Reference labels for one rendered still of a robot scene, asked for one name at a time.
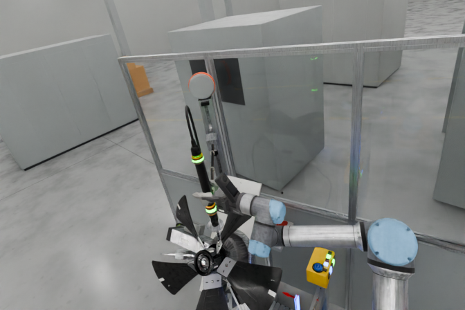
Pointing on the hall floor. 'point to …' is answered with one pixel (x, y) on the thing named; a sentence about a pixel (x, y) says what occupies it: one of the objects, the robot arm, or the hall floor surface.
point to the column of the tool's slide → (215, 132)
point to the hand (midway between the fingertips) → (201, 186)
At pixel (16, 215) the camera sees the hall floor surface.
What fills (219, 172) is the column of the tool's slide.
